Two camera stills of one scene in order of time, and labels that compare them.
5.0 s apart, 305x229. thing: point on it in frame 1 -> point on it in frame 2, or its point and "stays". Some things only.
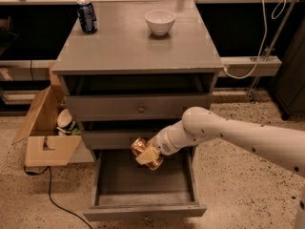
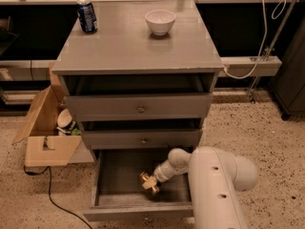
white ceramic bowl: (160, 21) stays
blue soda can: (87, 16) stays
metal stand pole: (278, 34) stays
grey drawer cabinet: (126, 83) stays
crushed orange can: (138, 146) -> (149, 181)
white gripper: (162, 143) -> (160, 175)
